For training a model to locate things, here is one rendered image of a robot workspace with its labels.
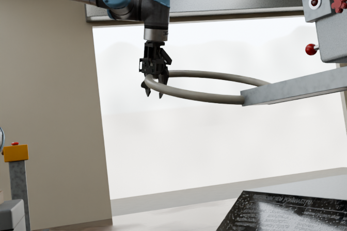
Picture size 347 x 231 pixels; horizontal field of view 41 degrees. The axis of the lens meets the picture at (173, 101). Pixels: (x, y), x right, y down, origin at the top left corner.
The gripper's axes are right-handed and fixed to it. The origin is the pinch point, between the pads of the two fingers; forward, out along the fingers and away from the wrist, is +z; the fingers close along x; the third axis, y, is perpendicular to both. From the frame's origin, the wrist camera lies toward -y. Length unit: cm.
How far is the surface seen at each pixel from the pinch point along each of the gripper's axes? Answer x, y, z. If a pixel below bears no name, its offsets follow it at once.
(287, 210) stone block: 64, 52, 11
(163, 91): 15.5, 22.9, -6.3
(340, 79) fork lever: 69, 33, -18
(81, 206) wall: -336, -399, 279
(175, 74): 3.4, -9.1, -7.1
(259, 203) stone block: 55, 42, 15
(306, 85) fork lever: 61, 28, -15
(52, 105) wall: -406, -408, 131
